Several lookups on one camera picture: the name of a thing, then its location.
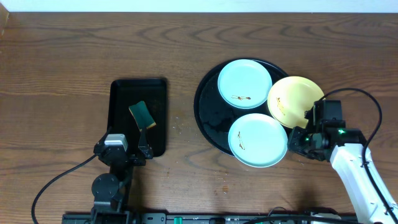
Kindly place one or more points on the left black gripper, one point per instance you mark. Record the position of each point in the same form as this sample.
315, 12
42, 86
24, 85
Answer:
131, 157

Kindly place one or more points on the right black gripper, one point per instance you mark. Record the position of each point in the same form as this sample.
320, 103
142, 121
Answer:
294, 144

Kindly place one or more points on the green yellow sponge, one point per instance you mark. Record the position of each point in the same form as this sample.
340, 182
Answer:
141, 114

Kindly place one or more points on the yellow plate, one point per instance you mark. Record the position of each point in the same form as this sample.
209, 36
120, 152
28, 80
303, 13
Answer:
290, 98

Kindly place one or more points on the light blue plate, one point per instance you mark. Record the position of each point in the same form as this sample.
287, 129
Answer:
257, 140
244, 84

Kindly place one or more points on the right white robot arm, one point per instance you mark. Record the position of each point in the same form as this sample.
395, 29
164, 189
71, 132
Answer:
351, 159

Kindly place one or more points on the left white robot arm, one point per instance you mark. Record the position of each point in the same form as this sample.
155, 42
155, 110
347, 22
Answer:
110, 190

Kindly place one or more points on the black rectangular tray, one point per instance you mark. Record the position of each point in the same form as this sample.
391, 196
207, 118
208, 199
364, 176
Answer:
125, 93

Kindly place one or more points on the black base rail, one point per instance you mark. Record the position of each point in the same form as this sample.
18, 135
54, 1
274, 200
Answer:
163, 218

